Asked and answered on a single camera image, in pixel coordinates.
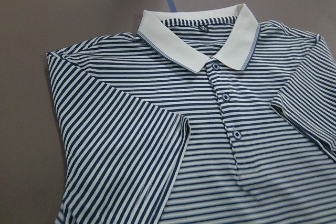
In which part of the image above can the striped polo shirt white collar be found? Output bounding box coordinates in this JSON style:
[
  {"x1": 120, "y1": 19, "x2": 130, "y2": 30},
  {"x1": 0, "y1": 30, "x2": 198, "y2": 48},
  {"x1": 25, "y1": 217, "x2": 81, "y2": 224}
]
[{"x1": 47, "y1": 4, "x2": 335, "y2": 223}]

